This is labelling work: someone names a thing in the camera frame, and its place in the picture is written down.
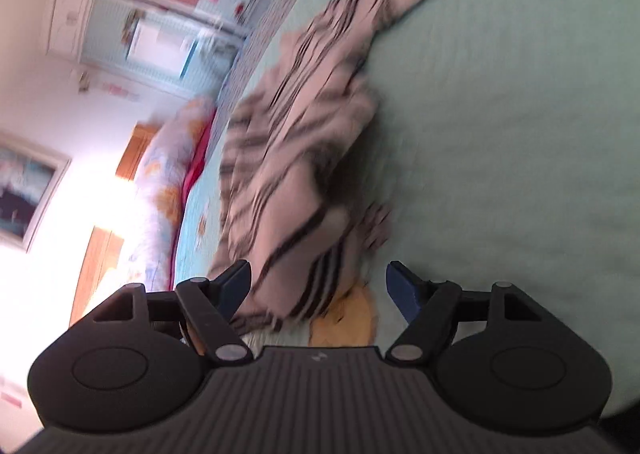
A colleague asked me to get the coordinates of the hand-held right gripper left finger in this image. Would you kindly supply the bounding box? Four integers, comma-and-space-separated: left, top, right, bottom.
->
92, 260, 252, 366

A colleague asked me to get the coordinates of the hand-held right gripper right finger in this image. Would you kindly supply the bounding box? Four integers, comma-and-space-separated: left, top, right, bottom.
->
386, 261, 543, 365

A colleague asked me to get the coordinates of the white black-striped knit sweater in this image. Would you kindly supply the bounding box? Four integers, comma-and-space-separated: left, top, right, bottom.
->
210, 0, 496, 335

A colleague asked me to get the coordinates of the magenta blanket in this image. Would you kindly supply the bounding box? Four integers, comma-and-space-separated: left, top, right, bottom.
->
170, 109, 218, 280

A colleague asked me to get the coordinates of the floral pillow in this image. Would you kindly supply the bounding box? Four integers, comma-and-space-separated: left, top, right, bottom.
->
127, 95, 218, 285

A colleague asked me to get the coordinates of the wooden headboard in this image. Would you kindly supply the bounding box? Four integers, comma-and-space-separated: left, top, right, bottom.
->
70, 121, 166, 325

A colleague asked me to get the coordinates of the teal bee-print quilted blanket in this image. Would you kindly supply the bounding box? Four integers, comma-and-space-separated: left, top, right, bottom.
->
172, 0, 640, 420

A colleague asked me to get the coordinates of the red hanging ornament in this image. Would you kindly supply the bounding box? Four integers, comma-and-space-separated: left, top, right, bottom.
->
97, 80, 142, 101

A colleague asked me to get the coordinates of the framed wedding photo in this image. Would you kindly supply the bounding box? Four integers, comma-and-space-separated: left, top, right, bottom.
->
0, 131, 71, 252

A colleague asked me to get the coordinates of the white sliding-door wardrobe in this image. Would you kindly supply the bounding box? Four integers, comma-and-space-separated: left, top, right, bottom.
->
42, 0, 346, 100

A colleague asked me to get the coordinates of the blue-bordered wall poster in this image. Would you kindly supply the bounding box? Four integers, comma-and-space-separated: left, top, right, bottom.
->
125, 16, 198, 80

